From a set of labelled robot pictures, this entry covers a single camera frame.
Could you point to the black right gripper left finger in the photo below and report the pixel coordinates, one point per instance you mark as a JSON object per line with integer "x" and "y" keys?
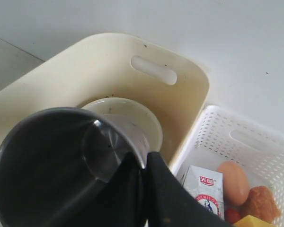
{"x": 119, "y": 204}

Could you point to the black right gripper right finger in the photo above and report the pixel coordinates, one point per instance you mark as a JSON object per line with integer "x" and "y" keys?
{"x": 168, "y": 204}

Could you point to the white blue milk carton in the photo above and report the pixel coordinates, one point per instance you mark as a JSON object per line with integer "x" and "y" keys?
{"x": 206, "y": 186}

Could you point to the red sausage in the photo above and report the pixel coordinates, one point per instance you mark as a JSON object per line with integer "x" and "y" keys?
{"x": 231, "y": 215}

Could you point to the stainless steel cup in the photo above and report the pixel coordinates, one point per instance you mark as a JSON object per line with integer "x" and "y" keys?
{"x": 56, "y": 161}

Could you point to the white ceramic bowl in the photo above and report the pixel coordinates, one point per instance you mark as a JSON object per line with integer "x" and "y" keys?
{"x": 135, "y": 112}

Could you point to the yellow cheese wedge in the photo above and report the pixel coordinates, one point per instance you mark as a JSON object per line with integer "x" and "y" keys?
{"x": 251, "y": 221}

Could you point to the orange fried food piece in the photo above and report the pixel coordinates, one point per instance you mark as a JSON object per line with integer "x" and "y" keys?
{"x": 260, "y": 204}

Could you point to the white woven plastic basket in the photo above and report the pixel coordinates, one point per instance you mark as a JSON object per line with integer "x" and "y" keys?
{"x": 220, "y": 135}

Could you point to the cream plastic bin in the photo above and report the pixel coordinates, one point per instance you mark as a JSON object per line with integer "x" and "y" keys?
{"x": 173, "y": 87}

